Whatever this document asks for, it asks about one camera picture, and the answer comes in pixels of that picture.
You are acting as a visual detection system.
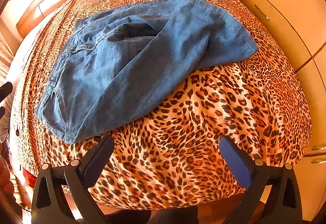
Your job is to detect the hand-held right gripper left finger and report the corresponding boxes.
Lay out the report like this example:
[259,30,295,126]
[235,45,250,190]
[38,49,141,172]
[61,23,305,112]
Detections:
[31,135,115,224]

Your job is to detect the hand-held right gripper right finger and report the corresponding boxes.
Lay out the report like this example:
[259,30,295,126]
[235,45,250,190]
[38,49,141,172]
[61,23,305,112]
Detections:
[219,136,303,224]

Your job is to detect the blue denim pants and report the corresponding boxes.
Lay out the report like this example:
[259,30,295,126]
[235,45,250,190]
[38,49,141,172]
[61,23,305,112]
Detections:
[36,0,260,143]

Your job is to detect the person's left hand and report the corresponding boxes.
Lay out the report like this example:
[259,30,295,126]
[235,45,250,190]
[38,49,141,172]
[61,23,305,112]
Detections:
[0,162,15,201]

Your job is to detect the leopard print blanket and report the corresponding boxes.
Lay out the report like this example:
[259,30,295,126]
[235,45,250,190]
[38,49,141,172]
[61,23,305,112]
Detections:
[9,0,312,210]

